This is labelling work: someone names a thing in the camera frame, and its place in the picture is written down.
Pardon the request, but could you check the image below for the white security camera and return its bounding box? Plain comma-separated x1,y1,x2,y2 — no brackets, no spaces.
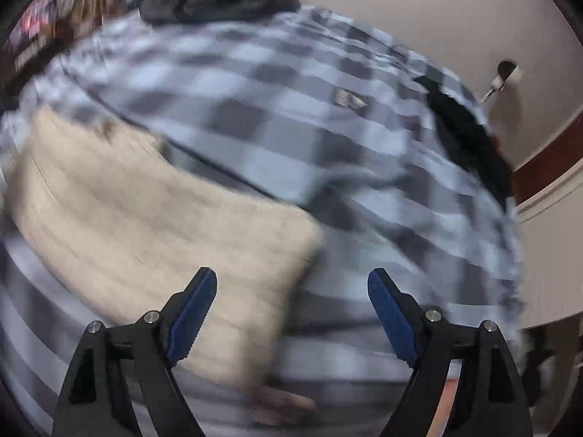
481,59,522,104

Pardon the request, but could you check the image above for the cream plaid tweed jacket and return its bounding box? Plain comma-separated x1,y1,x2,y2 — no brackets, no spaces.
8,107,323,390

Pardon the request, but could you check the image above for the black garment on bed edge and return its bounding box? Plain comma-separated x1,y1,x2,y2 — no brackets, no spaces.
414,76,513,213

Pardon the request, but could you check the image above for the blue checkered bed quilt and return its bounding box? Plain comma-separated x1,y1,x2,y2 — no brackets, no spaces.
1,6,523,436

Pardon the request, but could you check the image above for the white louvered closet door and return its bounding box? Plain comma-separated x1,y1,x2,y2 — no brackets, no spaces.
518,171,582,328

